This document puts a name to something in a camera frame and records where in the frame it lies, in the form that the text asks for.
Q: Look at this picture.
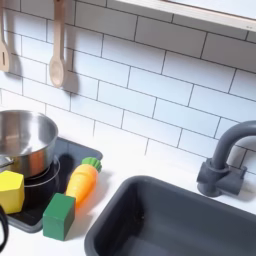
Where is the green block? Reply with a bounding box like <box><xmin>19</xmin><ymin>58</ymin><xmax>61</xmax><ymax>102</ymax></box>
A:
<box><xmin>42</xmin><ymin>192</ymin><xmax>77</xmax><ymax>242</ymax></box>

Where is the yellow block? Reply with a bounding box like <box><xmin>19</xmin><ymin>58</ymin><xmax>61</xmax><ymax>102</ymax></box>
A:
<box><xmin>0</xmin><ymin>170</ymin><xmax>26</xmax><ymax>215</ymax></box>

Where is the orange toy carrot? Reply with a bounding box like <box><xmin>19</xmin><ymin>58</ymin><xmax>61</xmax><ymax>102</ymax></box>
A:
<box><xmin>64</xmin><ymin>156</ymin><xmax>103</xmax><ymax>210</ymax></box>

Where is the wooden spoon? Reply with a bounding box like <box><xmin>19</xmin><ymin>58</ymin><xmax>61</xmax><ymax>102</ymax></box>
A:
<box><xmin>48</xmin><ymin>0</ymin><xmax>68</xmax><ymax>89</ymax></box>

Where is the steel pot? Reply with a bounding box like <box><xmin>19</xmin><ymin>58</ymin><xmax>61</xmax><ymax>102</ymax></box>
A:
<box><xmin>0</xmin><ymin>109</ymin><xmax>60</xmax><ymax>180</ymax></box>

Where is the dark grey tap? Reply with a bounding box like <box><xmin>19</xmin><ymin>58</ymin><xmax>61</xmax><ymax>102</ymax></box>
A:
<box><xmin>196</xmin><ymin>120</ymin><xmax>256</xmax><ymax>198</ymax></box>

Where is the dark grey sink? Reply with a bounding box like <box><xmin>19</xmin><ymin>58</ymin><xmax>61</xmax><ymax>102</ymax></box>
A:
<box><xmin>83</xmin><ymin>175</ymin><xmax>256</xmax><ymax>256</ymax></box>

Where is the black stove cooktop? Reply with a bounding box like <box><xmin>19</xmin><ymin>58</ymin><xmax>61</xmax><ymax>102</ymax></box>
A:
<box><xmin>6</xmin><ymin>136</ymin><xmax>104</xmax><ymax>234</ymax></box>

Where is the light wooden shelf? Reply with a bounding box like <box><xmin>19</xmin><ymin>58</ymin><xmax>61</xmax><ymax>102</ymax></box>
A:
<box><xmin>114</xmin><ymin>0</ymin><xmax>256</xmax><ymax>34</ymax></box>

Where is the wooden slotted spatula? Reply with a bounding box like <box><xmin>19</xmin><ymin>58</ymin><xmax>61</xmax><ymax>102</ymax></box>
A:
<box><xmin>0</xmin><ymin>0</ymin><xmax>11</xmax><ymax>73</ymax></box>

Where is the thin black cable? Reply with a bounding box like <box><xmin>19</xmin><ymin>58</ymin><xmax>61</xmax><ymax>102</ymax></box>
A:
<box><xmin>0</xmin><ymin>204</ymin><xmax>10</xmax><ymax>253</ymax></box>

